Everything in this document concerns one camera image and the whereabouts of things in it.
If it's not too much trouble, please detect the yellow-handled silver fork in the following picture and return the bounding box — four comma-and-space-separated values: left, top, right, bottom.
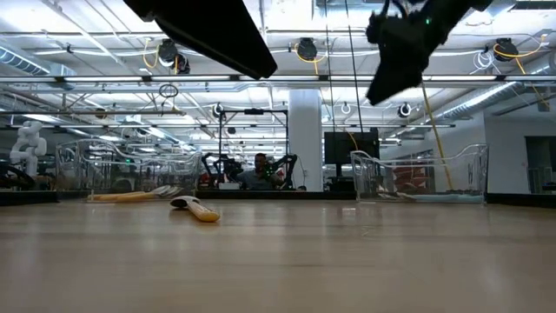
115, 186, 183, 203

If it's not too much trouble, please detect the clear plastic bin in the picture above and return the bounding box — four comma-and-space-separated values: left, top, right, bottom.
54, 137, 203, 203
349, 143, 490, 204

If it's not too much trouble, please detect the white robot figure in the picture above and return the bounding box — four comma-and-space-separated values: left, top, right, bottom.
9, 120, 48, 177

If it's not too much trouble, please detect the black frame stand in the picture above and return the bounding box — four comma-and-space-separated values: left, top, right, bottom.
218, 108, 290, 175

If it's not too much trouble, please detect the person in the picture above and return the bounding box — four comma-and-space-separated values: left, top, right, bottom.
241, 152, 283, 191

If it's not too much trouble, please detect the black monitor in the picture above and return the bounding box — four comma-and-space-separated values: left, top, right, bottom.
323, 130, 381, 165

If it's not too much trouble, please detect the silver ceiling duct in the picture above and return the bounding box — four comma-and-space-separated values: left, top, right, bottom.
0, 45, 77, 90
434, 54, 556, 123

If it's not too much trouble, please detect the black ceiling cable reel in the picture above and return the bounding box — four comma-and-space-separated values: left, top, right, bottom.
297, 37, 319, 63
493, 37, 519, 62
156, 37, 192, 75

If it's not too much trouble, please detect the black hanging cable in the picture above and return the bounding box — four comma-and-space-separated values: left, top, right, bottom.
345, 0, 366, 134

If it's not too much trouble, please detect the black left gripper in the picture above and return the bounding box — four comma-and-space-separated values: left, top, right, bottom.
122, 0, 279, 81

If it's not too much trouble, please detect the yellow-handled silver spoon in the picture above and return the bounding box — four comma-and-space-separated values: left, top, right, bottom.
169, 195, 222, 223
86, 185, 173, 202

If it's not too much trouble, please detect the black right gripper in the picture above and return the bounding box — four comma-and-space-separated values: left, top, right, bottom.
366, 12, 435, 107

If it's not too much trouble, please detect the yellow hanging cable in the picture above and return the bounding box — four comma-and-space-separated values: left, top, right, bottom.
419, 80, 455, 192

